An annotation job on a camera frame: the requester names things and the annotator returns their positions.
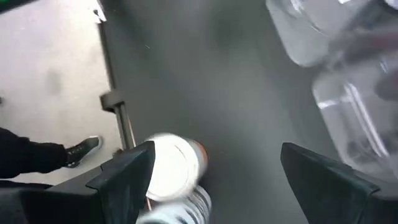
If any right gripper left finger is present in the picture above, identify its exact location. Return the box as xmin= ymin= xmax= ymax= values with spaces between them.
xmin=86 ymin=141 xmax=155 ymax=224

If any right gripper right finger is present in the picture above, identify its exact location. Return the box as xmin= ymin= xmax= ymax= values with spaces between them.
xmin=280 ymin=142 xmax=380 ymax=224

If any clear plastic bin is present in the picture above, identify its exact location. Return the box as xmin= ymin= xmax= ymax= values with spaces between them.
xmin=312 ymin=58 xmax=398 ymax=184
xmin=266 ymin=0 xmax=398 ymax=68

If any person's black shoe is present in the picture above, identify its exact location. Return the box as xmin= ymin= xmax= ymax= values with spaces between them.
xmin=63 ymin=136 xmax=103 ymax=169

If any person's leg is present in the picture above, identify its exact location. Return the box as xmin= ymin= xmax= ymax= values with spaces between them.
xmin=0 ymin=127 xmax=68 ymax=180

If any black table frame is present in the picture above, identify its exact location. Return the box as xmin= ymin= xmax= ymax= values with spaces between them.
xmin=93 ymin=9 xmax=137 ymax=150

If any silver metal bracket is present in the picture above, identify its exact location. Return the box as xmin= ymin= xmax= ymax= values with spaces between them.
xmin=90 ymin=0 xmax=108 ymax=24

